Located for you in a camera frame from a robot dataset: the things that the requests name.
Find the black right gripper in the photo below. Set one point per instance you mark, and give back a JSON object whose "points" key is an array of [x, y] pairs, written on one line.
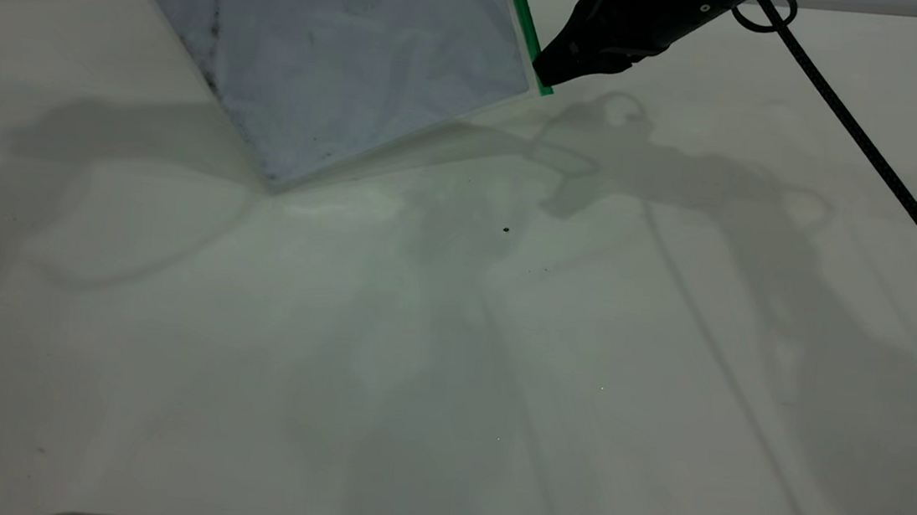
{"points": [[667, 8]]}

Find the clear zip bag green zipper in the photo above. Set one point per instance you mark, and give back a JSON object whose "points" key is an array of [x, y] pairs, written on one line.
{"points": [[343, 53]]}

